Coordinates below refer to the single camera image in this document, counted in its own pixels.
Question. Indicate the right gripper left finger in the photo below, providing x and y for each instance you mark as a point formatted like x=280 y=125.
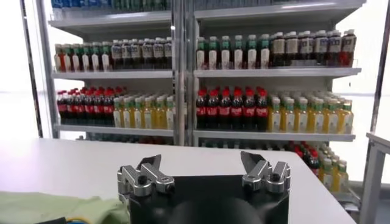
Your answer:
x=131 y=179

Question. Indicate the cola bottle red cap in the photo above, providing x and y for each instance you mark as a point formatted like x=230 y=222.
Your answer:
x=98 y=109
x=236 y=111
x=71 y=108
x=201 y=111
x=80 y=109
x=314 y=164
x=249 y=112
x=261 y=112
x=61 y=108
x=212 y=111
x=108 y=110
x=89 y=109
x=224 y=111

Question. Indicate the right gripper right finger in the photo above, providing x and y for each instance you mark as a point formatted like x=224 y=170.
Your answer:
x=280 y=175

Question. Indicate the dark drink bottle cream label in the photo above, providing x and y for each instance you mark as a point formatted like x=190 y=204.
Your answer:
x=291 y=46
x=278 y=47

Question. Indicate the black metal post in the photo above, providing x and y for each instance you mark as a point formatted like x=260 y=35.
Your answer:
x=30 y=76
x=379 y=67

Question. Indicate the grey metal frame table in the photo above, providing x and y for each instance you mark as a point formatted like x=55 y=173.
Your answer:
x=371 y=170

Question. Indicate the yellow juice bottle green label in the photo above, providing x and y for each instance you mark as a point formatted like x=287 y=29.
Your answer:
x=347 y=123
x=332 y=123
x=170 y=120
x=340 y=179
x=302 y=122
x=159 y=120
x=289 y=121
x=117 y=118
x=275 y=121
x=127 y=119
x=148 y=120
x=138 y=119
x=327 y=176
x=317 y=122

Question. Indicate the light green shirt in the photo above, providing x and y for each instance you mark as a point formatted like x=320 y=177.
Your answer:
x=45 y=207

